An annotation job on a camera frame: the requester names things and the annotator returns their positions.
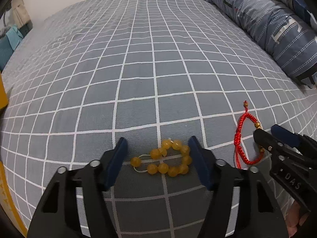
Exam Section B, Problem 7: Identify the red cord bracelet gold tube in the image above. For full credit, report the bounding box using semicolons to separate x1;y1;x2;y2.
233;100;265;169

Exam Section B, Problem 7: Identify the yellow amber bead bracelet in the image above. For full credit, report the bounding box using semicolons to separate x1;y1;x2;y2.
130;139;194;178

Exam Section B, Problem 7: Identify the open cardboard shoe box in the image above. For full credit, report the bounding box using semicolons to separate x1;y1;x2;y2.
0;74;28;237

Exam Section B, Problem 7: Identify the blue striped folded duvet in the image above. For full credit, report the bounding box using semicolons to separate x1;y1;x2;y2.
206;0;316;88

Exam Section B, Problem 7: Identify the grey checked bed sheet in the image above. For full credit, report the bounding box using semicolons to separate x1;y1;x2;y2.
1;0;316;226

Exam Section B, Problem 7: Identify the teal suitcase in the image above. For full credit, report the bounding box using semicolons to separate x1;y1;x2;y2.
0;36;14;72

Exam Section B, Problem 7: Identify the light blue cloth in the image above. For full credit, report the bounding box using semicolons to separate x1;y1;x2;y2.
5;25;24;51

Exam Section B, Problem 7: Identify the beige curtain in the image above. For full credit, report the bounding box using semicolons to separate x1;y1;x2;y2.
11;0;31;29

